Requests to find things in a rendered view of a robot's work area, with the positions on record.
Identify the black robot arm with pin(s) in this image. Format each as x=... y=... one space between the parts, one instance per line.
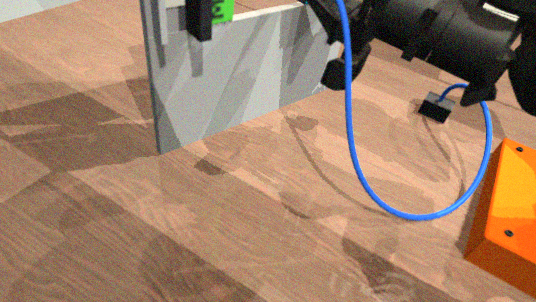
x=475 y=46

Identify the blue network cable with white plug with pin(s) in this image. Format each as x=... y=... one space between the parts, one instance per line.
x=348 y=116

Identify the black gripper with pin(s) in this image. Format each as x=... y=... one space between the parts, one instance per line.
x=413 y=26

